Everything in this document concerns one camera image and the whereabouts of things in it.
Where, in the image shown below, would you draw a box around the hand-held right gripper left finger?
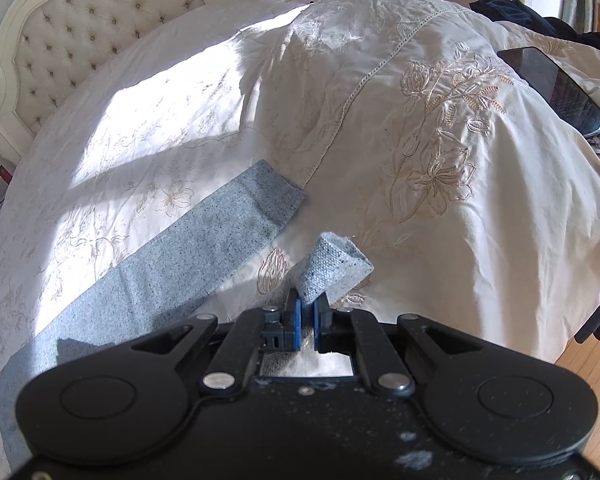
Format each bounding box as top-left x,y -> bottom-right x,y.
130,287 -> 302,396

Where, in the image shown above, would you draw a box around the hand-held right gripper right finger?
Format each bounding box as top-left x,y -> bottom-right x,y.
312,292 -> 483,396

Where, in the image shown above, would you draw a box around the grey pants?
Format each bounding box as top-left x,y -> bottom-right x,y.
0,160 -> 374,413

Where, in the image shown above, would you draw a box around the cream embroidered bedspread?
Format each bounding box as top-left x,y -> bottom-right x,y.
0,0 -> 600,480

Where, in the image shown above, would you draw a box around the black tablet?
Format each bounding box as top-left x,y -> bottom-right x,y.
496,46 -> 600,140

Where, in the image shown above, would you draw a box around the cream tufted headboard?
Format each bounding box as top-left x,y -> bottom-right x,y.
0,0 -> 251,163

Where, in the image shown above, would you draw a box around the dark clothing pile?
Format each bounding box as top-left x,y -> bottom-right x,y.
469,0 -> 600,61

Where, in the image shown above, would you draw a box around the black strap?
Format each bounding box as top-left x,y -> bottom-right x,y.
575,304 -> 600,344

